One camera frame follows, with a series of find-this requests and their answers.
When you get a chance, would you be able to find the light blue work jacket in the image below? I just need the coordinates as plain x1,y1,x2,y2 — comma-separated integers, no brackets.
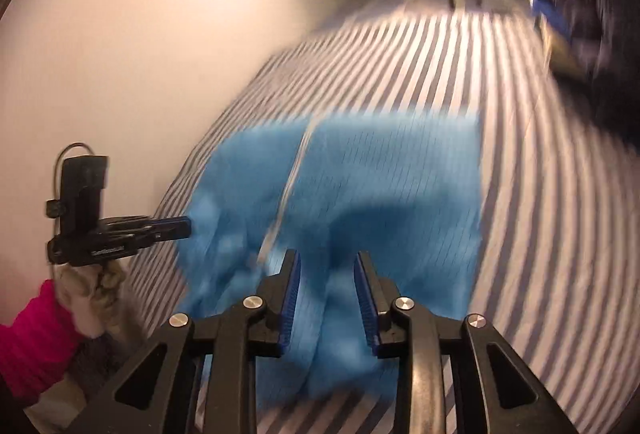
177,113,480,409

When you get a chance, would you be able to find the left pink sleeve forearm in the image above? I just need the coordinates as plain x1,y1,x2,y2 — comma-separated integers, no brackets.
1,279,84,408

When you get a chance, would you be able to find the left gloved hand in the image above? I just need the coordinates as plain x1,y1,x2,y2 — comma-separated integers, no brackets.
53,261,126,339

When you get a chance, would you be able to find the striped bed quilt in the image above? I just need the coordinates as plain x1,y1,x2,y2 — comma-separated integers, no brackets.
121,0,640,434

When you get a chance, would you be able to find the dark navy folded jacket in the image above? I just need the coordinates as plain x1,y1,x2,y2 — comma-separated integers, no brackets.
551,0,639,139

